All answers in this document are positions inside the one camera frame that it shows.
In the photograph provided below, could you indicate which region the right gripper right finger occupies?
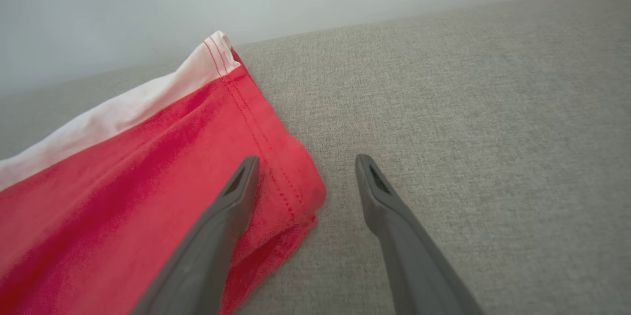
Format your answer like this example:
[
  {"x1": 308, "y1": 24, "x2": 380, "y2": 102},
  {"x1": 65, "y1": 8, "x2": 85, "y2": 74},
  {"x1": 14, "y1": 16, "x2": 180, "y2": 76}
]
[{"x1": 355, "y1": 154, "x2": 486, "y2": 315}]

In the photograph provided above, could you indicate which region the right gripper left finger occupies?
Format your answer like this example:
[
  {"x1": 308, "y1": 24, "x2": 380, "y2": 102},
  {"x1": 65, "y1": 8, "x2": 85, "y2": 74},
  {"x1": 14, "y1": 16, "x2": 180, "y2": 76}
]
[{"x1": 130, "y1": 156, "x2": 261, "y2": 315}]

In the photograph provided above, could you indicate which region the red garment with white trim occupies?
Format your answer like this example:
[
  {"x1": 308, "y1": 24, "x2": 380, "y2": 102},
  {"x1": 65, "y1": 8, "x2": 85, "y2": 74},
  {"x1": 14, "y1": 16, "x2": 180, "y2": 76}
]
[{"x1": 0, "y1": 31, "x2": 327, "y2": 315}]

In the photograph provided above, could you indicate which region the grey fabric sofa cushion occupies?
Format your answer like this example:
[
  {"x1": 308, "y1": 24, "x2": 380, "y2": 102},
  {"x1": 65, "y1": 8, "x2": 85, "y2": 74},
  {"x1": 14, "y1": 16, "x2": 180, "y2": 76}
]
[{"x1": 0, "y1": 0, "x2": 631, "y2": 315}]

